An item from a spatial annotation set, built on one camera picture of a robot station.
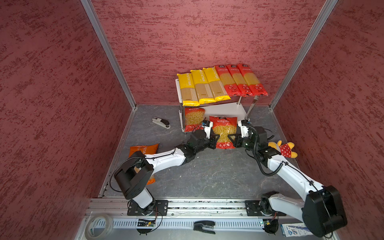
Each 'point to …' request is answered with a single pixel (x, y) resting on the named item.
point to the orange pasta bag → (146, 149)
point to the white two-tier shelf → (242, 111)
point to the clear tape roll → (106, 233)
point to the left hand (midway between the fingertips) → (219, 138)
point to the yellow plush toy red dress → (286, 149)
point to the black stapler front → (206, 226)
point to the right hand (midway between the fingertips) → (227, 138)
